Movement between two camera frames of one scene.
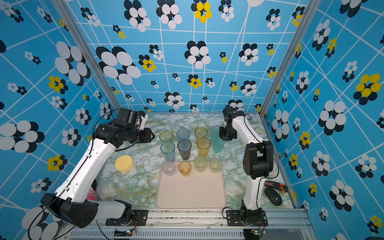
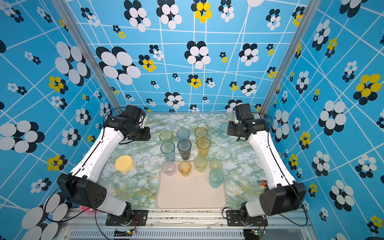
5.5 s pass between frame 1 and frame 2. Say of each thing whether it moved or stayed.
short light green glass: stayed
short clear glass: stayed
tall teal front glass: moved
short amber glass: stayed
